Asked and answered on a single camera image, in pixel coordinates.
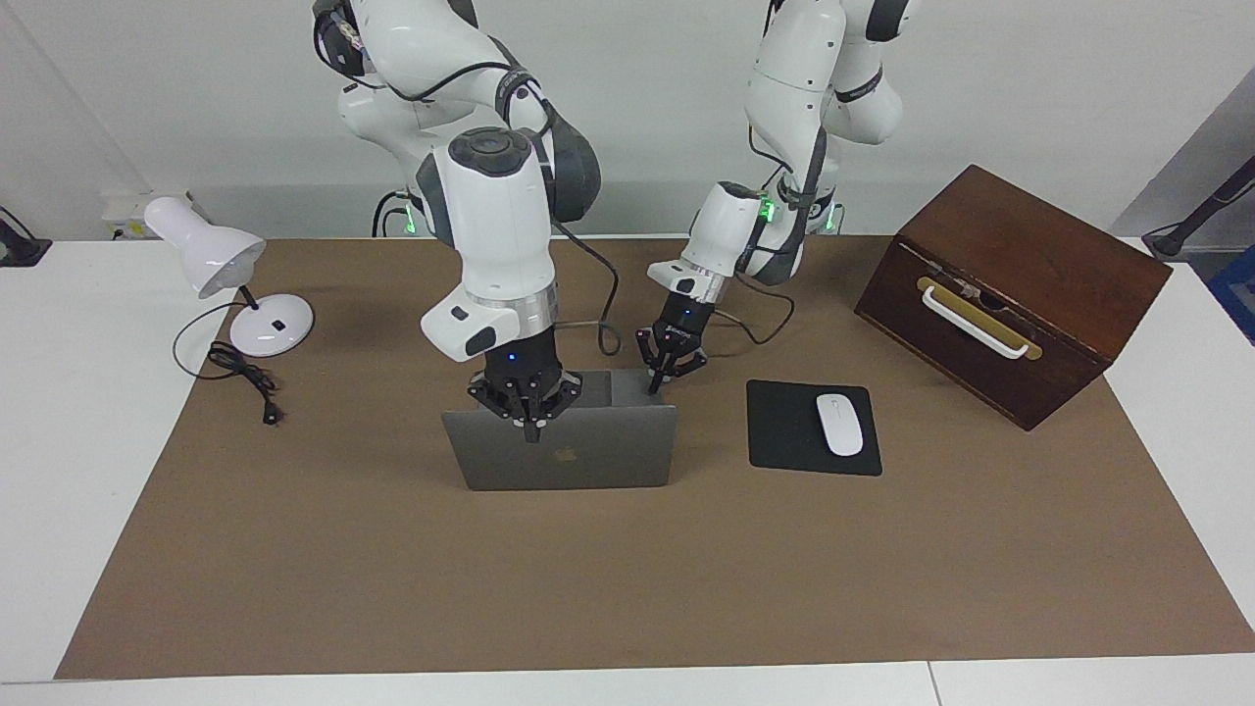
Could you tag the blue crate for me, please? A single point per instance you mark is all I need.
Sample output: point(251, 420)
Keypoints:
point(1237, 294)

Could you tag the grey aluminium laptop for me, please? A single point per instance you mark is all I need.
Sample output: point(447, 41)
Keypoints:
point(588, 451)

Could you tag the black stand foot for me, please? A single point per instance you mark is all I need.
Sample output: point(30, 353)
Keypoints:
point(22, 250)

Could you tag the black mouse pad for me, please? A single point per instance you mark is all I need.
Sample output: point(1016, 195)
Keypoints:
point(784, 431)

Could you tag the brown table mat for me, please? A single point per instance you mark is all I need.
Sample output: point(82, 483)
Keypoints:
point(627, 588)

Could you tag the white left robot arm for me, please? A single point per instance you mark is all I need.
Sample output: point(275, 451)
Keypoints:
point(799, 59)

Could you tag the dark brown wooden box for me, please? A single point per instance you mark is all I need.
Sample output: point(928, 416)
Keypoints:
point(1039, 245)

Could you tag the white power strip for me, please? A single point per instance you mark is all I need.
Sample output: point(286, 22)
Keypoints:
point(127, 208)

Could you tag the white computer mouse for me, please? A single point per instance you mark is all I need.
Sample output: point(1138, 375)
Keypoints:
point(839, 427)

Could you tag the black tripod leg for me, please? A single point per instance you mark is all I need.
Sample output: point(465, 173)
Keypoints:
point(1201, 211)

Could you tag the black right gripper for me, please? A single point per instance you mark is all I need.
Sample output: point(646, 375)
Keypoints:
point(525, 368)

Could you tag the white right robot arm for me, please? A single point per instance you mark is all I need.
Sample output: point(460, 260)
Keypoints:
point(495, 226)

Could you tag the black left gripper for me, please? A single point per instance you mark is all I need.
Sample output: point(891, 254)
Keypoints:
point(683, 319)

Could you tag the white desk lamp base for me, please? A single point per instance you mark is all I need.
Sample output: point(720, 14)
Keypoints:
point(211, 250)

